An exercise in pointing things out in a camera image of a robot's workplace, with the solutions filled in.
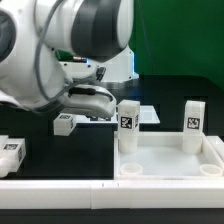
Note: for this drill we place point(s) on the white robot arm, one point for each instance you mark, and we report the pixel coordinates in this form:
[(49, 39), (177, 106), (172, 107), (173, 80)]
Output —
[(31, 31)]

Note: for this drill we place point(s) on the white square table top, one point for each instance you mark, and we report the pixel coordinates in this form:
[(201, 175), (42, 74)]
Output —
[(159, 155)]

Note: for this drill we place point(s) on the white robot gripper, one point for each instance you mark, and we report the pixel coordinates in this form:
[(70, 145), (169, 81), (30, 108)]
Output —
[(90, 101)]

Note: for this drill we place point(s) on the white marker sheet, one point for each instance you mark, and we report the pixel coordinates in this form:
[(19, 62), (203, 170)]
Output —
[(148, 115)]

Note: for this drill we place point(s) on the white front obstacle rail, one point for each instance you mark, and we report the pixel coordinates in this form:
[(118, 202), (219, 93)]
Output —
[(111, 194)]

